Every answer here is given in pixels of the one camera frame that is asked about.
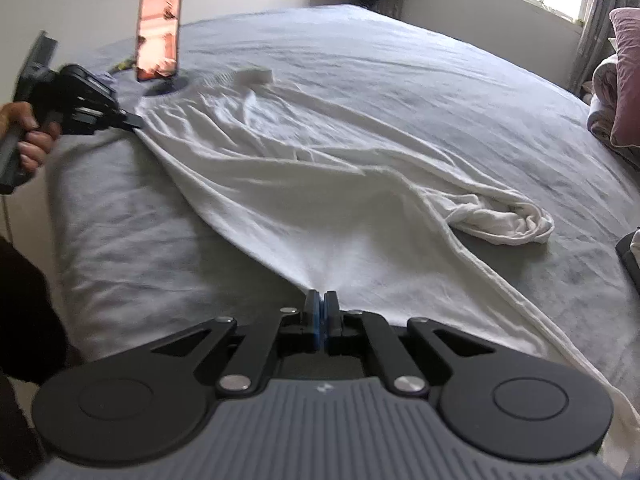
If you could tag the pink pillow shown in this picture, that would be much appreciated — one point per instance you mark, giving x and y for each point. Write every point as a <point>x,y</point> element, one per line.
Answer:
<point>627,75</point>

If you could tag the bed with grey sheet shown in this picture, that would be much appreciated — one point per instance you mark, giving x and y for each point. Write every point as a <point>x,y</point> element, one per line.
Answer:
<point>450,85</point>

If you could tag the white garment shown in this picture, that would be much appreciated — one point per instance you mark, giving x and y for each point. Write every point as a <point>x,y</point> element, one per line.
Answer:
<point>300,185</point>
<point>635,245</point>

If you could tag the round black phone stand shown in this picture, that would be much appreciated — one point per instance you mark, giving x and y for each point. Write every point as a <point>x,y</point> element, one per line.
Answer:
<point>167,89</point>

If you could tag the smartphone with lit screen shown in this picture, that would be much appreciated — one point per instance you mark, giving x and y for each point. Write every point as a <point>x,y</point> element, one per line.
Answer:
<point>157,35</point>

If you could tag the folded pale quilt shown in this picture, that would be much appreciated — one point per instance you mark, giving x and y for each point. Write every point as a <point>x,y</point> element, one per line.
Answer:
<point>602,90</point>

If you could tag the white folded garment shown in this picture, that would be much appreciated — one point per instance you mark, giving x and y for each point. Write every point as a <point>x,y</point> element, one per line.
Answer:
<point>635,245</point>

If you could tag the person's dark clothing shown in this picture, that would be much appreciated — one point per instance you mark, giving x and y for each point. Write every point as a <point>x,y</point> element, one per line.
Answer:
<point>25,320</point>

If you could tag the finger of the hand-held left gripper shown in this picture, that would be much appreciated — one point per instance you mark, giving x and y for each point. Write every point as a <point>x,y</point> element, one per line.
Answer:
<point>131,121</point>

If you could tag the person's left hand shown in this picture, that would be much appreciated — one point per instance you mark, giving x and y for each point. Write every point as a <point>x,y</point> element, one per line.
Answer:
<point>40,147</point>

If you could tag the grey folded garment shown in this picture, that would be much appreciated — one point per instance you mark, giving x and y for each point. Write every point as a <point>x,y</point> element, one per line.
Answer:
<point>627,272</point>

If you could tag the grey patterned curtain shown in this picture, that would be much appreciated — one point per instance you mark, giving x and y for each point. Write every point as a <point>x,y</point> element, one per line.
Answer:
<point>595,35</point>

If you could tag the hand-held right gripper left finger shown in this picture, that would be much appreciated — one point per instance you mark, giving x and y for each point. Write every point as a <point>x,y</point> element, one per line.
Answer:
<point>312,321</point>

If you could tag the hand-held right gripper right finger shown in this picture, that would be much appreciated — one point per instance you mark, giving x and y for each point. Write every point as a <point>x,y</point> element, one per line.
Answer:
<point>331,321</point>

